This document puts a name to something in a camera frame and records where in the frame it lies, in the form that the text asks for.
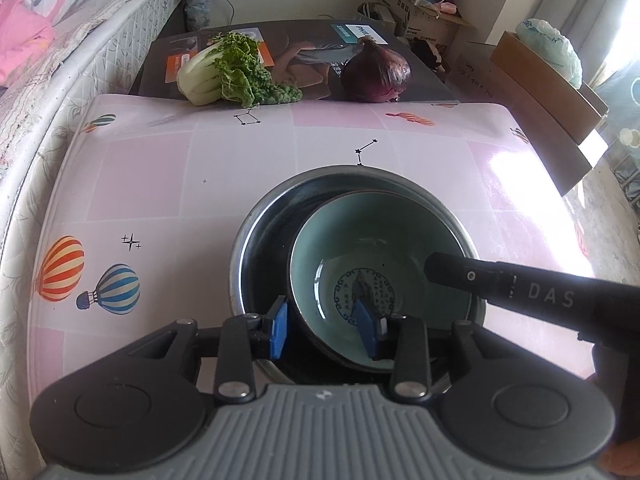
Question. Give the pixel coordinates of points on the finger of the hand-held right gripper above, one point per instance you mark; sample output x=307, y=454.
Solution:
x=460, y=272

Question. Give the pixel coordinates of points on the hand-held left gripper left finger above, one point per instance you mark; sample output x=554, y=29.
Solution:
x=280, y=327

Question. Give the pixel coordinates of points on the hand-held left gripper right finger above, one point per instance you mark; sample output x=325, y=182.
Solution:
x=365, y=325

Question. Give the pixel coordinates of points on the green ceramic bowl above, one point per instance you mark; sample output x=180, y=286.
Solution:
x=380, y=240

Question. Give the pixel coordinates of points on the wide steel bowl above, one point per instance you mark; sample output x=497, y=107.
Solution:
x=265, y=240

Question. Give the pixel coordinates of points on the pink printed tablecloth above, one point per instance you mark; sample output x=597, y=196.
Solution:
x=200, y=185

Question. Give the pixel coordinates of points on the brown cardboard tray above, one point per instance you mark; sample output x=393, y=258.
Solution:
x=540, y=95

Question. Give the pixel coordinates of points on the blue printed hanging cloth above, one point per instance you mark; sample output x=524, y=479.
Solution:
x=625, y=110

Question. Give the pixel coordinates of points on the red onion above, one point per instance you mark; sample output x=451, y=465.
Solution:
x=375, y=75

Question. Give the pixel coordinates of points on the pale green plastic bag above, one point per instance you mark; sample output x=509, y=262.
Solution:
x=550, y=50

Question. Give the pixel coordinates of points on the open cardboard box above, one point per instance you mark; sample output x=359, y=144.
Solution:
x=425, y=30

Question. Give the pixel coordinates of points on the bok choy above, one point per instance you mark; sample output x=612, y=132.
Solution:
x=235, y=70

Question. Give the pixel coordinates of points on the flat printed box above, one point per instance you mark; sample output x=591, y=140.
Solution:
x=300, y=60

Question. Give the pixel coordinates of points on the white quilted mattress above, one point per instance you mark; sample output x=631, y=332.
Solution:
x=100, y=15

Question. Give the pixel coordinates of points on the pink blanket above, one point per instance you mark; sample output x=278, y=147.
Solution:
x=20, y=40

